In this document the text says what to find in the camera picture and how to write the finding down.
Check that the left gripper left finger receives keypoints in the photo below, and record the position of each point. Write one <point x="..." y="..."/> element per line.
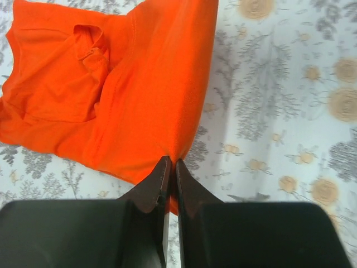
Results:
<point x="130" y="231"/>

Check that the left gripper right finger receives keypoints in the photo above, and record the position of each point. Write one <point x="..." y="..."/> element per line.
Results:
<point x="252" y="234"/>

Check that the orange t shirt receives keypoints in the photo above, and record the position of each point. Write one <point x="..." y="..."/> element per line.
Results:
<point x="112" y="92"/>

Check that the floral table mat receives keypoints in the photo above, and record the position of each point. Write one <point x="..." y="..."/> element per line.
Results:
<point x="279" y="118"/>

